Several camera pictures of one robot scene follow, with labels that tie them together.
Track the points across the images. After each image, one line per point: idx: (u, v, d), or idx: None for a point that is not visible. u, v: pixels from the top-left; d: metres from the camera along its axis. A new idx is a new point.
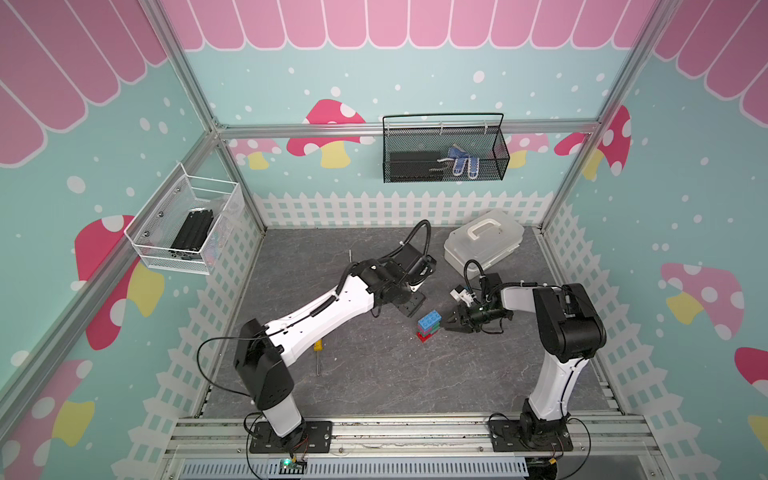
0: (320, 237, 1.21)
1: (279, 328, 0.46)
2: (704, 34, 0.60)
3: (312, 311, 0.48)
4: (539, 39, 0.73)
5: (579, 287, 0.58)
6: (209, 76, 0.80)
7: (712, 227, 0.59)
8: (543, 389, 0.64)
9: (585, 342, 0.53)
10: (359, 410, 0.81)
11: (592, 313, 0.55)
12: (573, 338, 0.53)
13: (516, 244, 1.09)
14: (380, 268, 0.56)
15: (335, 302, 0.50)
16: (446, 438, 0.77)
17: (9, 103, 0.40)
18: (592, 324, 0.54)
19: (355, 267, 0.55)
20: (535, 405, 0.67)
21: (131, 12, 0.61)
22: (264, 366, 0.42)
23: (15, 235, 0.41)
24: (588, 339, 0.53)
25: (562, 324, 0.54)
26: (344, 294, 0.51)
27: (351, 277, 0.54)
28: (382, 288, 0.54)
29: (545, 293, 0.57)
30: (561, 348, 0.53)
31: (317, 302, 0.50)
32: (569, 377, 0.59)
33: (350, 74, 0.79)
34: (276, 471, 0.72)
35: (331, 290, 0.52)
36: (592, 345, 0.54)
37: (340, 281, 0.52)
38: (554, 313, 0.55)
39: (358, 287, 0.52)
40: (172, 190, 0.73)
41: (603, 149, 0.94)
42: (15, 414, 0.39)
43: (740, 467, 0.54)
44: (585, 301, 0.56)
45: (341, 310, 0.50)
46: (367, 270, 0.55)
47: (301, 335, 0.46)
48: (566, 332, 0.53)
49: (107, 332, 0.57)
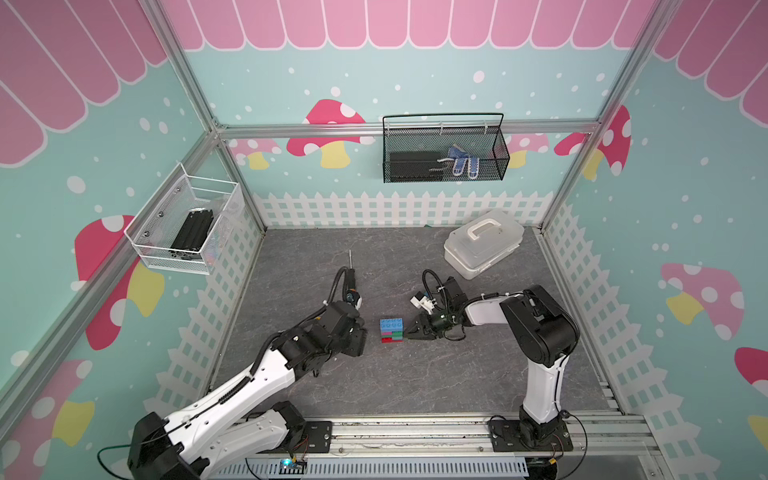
0: (320, 237, 1.21)
1: (181, 422, 0.42)
2: (704, 34, 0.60)
3: (221, 397, 0.46)
4: (539, 39, 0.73)
5: (537, 287, 0.59)
6: (209, 76, 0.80)
7: (712, 227, 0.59)
8: (535, 392, 0.63)
9: (563, 342, 0.54)
10: (359, 410, 0.81)
11: (560, 311, 0.56)
12: (551, 343, 0.53)
13: (516, 244, 1.09)
14: (303, 339, 0.55)
15: (249, 384, 0.48)
16: (446, 438, 0.77)
17: (9, 103, 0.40)
18: (563, 324, 0.55)
19: (276, 340, 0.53)
20: (531, 410, 0.66)
21: (131, 11, 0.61)
22: (159, 469, 0.38)
23: (15, 234, 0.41)
24: (565, 339, 0.54)
25: (538, 331, 0.54)
26: (260, 372, 0.49)
27: (270, 351, 0.52)
28: (304, 359, 0.52)
29: (512, 304, 0.57)
30: (546, 354, 0.52)
31: (229, 386, 0.47)
32: (557, 378, 0.59)
33: (350, 74, 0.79)
34: (276, 471, 0.72)
35: (247, 370, 0.50)
36: (569, 343, 0.55)
37: (256, 360, 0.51)
38: (527, 322, 0.55)
39: (276, 361, 0.51)
40: (172, 190, 0.73)
41: (603, 149, 0.94)
42: (14, 415, 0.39)
43: (740, 467, 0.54)
44: (549, 301, 0.57)
45: (258, 389, 0.48)
46: (288, 342, 0.54)
47: (206, 427, 0.43)
48: (545, 338, 0.53)
49: (108, 333, 0.62)
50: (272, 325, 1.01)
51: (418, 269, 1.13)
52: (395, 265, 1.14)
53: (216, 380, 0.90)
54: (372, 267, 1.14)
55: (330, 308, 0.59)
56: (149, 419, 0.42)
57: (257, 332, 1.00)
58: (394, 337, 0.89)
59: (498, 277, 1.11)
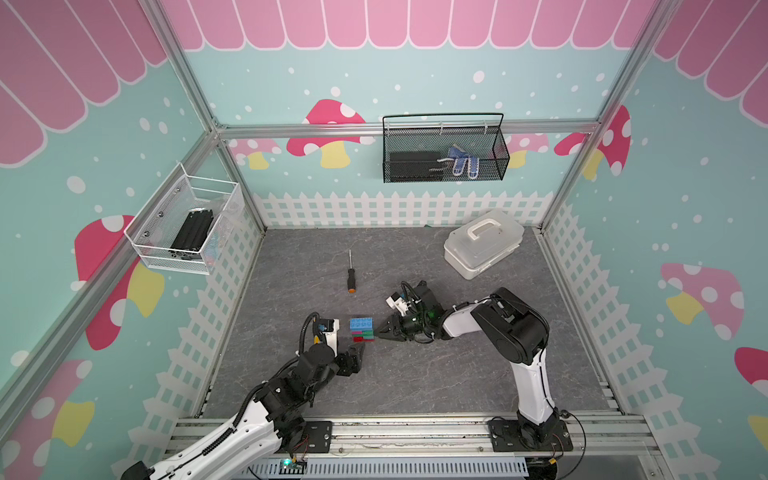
0: (320, 237, 1.21)
1: (164, 472, 0.46)
2: (704, 34, 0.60)
3: (204, 449, 0.50)
4: (539, 39, 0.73)
5: (503, 289, 0.62)
6: (209, 76, 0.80)
7: (712, 227, 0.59)
8: (526, 394, 0.64)
9: (537, 337, 0.56)
10: (359, 410, 0.81)
11: (526, 309, 0.58)
12: (526, 340, 0.55)
13: (516, 244, 1.09)
14: (284, 390, 0.60)
15: (232, 435, 0.52)
16: (446, 438, 0.77)
17: (8, 102, 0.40)
18: (533, 320, 0.57)
19: (259, 390, 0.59)
20: (528, 413, 0.66)
21: (131, 11, 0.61)
22: None
23: (15, 235, 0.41)
24: (538, 335, 0.56)
25: (511, 331, 0.56)
26: (243, 424, 0.54)
27: (254, 401, 0.57)
28: (283, 411, 0.57)
29: (482, 311, 0.58)
30: (523, 352, 0.54)
31: (212, 438, 0.51)
32: (538, 373, 0.59)
33: (350, 74, 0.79)
34: (275, 471, 0.72)
35: (230, 422, 0.54)
36: (542, 337, 0.57)
37: (240, 411, 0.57)
38: (498, 325, 0.56)
39: (259, 409, 0.56)
40: (172, 190, 0.73)
41: (603, 149, 0.94)
42: (14, 415, 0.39)
43: (740, 467, 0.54)
44: (516, 300, 0.60)
45: (239, 440, 0.52)
46: (270, 393, 0.59)
47: (188, 476, 0.47)
48: (519, 337, 0.55)
49: (107, 332, 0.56)
50: (272, 325, 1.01)
51: (419, 269, 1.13)
52: (395, 265, 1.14)
53: (216, 380, 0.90)
54: (372, 267, 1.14)
55: (302, 359, 0.61)
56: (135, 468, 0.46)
57: (257, 332, 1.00)
58: (365, 337, 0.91)
59: (498, 277, 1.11)
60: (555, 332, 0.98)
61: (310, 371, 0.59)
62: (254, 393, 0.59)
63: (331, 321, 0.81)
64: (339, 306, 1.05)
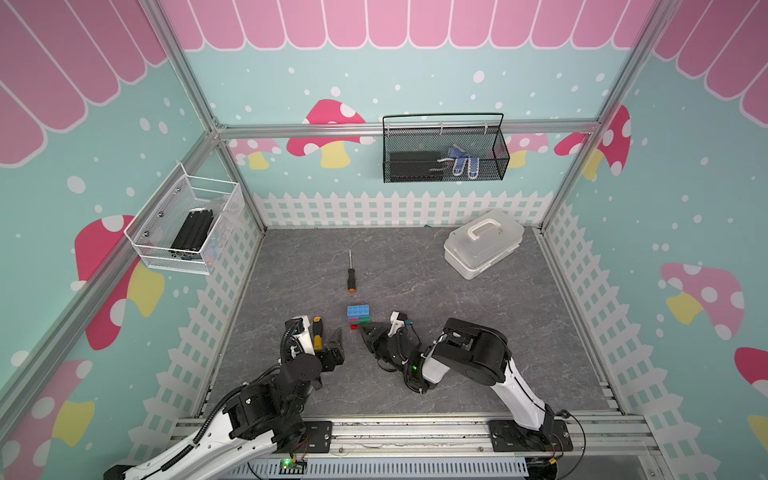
0: (320, 237, 1.21)
1: None
2: (704, 33, 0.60)
3: (164, 464, 0.49)
4: (538, 39, 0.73)
5: (451, 321, 0.63)
6: (209, 76, 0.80)
7: (712, 227, 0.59)
8: (515, 405, 0.63)
9: (499, 353, 0.56)
10: (359, 410, 0.81)
11: (477, 332, 0.59)
12: (491, 361, 0.55)
13: (516, 244, 1.09)
14: (255, 400, 0.54)
15: (194, 449, 0.50)
16: (446, 438, 0.77)
17: (8, 102, 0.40)
18: (490, 338, 0.58)
19: (232, 399, 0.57)
20: (525, 423, 0.66)
21: (130, 11, 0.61)
22: None
23: (15, 235, 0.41)
24: (499, 350, 0.57)
25: (473, 358, 0.56)
26: (206, 438, 0.51)
27: (223, 413, 0.53)
28: (255, 423, 0.51)
29: (442, 350, 0.58)
30: (494, 373, 0.54)
31: (174, 452, 0.50)
32: (516, 383, 0.60)
33: (350, 74, 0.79)
34: (275, 471, 0.72)
35: (191, 438, 0.51)
36: (503, 350, 0.57)
37: (203, 427, 0.52)
38: (461, 356, 0.56)
39: (222, 424, 0.52)
40: (172, 190, 0.73)
41: (603, 149, 0.94)
42: (15, 414, 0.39)
43: (741, 466, 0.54)
44: (466, 327, 0.61)
45: (200, 455, 0.49)
46: (240, 405, 0.53)
47: None
48: (484, 362, 0.55)
49: (107, 333, 0.62)
50: (272, 325, 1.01)
51: (419, 269, 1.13)
52: (395, 265, 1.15)
53: (216, 380, 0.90)
54: (372, 267, 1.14)
55: (283, 369, 0.54)
56: (113, 469, 0.49)
57: (257, 332, 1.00)
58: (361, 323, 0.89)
59: (498, 277, 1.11)
60: (555, 332, 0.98)
61: (289, 381, 0.52)
62: (224, 405, 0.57)
63: (300, 322, 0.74)
64: (338, 306, 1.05)
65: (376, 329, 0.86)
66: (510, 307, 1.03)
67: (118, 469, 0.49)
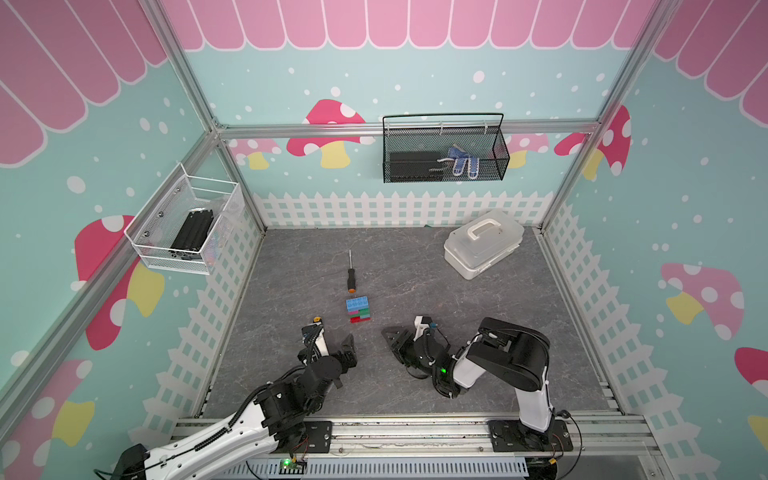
0: (320, 237, 1.21)
1: (158, 460, 0.48)
2: (704, 33, 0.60)
3: (196, 445, 0.50)
4: (539, 39, 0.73)
5: (489, 321, 0.58)
6: (209, 76, 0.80)
7: (712, 227, 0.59)
8: (529, 406, 0.61)
9: (541, 356, 0.51)
10: (359, 410, 0.81)
11: (517, 333, 0.55)
12: (534, 365, 0.50)
13: (516, 244, 1.09)
14: (285, 396, 0.60)
15: (226, 434, 0.52)
16: (446, 438, 0.77)
17: (8, 102, 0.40)
18: (532, 340, 0.53)
19: (261, 393, 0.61)
20: (532, 423, 0.65)
21: (130, 10, 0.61)
22: None
23: (15, 235, 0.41)
24: (542, 354, 0.52)
25: (513, 360, 0.52)
26: (239, 424, 0.54)
27: (253, 404, 0.57)
28: (280, 418, 0.56)
29: (479, 350, 0.55)
30: (535, 378, 0.49)
31: (209, 434, 0.52)
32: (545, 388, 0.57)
33: (350, 74, 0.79)
34: (275, 471, 0.72)
35: (225, 422, 0.54)
36: (546, 355, 0.52)
37: (237, 413, 0.55)
38: (501, 357, 0.52)
39: (256, 414, 0.56)
40: (172, 190, 0.73)
41: (603, 149, 0.94)
42: (16, 414, 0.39)
43: (741, 466, 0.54)
44: (504, 328, 0.56)
45: (231, 440, 0.52)
46: (271, 398, 0.59)
47: (177, 469, 0.48)
48: (526, 365, 0.50)
49: (107, 333, 0.62)
50: (272, 325, 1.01)
51: (419, 269, 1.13)
52: (395, 265, 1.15)
53: (216, 380, 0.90)
54: (372, 267, 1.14)
55: (308, 368, 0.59)
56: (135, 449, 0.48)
57: (257, 332, 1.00)
58: (361, 315, 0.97)
59: (498, 277, 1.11)
60: (555, 332, 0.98)
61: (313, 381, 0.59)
62: (256, 396, 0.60)
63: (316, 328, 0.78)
64: (338, 306, 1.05)
65: (401, 335, 0.83)
66: (511, 307, 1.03)
67: (138, 450, 0.48)
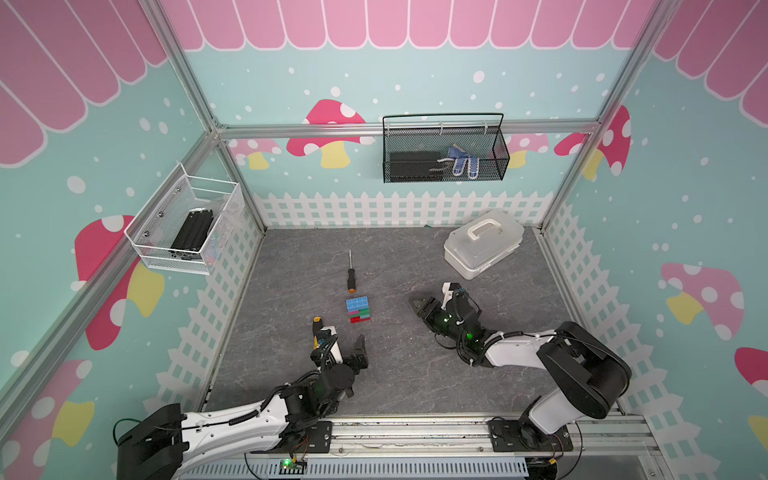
0: (320, 237, 1.21)
1: (194, 424, 0.48)
2: (704, 33, 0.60)
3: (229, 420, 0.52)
4: (538, 39, 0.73)
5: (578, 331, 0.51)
6: (209, 75, 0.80)
7: (712, 227, 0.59)
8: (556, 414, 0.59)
9: (616, 387, 0.46)
10: (360, 410, 0.81)
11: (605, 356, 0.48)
12: (608, 391, 0.45)
13: (516, 244, 1.09)
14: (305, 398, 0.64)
15: (255, 418, 0.55)
16: (446, 438, 0.77)
17: (8, 103, 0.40)
18: (614, 368, 0.47)
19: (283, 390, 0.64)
20: (538, 421, 0.65)
21: (130, 10, 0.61)
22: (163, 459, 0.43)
23: (15, 235, 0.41)
24: (618, 387, 0.46)
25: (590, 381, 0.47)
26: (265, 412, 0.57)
27: (278, 398, 0.60)
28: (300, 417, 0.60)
29: (558, 353, 0.48)
30: (603, 406, 0.45)
31: (241, 413, 0.54)
32: None
33: (350, 74, 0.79)
34: (276, 471, 0.72)
35: (257, 405, 0.57)
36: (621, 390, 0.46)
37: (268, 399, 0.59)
38: (579, 372, 0.47)
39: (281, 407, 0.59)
40: (172, 190, 0.73)
41: (603, 149, 0.94)
42: (15, 414, 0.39)
43: (741, 466, 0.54)
44: (593, 345, 0.49)
45: (259, 425, 0.55)
46: (292, 397, 0.62)
47: (210, 438, 0.49)
48: (601, 389, 0.45)
49: (107, 333, 0.62)
50: (272, 325, 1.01)
51: (418, 269, 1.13)
52: (395, 265, 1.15)
53: (216, 380, 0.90)
54: (372, 267, 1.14)
55: (323, 376, 0.62)
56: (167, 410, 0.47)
57: (257, 332, 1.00)
58: (361, 315, 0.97)
59: (498, 277, 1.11)
60: None
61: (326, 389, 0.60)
62: (278, 391, 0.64)
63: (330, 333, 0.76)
64: (338, 306, 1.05)
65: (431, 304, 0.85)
66: (510, 307, 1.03)
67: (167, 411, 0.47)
